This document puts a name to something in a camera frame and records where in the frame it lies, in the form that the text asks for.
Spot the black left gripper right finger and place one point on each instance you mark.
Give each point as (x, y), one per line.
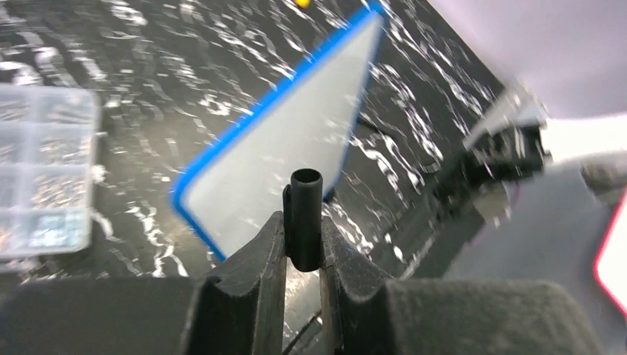
(356, 295)

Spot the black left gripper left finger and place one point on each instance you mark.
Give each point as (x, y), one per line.
(239, 307)

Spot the black marker cap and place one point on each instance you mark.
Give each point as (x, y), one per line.
(302, 214)

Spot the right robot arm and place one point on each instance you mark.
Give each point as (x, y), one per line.
(547, 227)

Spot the blue framed whiteboard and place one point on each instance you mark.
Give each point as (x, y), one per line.
(230, 189)

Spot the clear plastic screw box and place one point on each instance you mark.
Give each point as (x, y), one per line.
(48, 150)

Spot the orange handled screwdriver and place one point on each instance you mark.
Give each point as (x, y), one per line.
(302, 3)

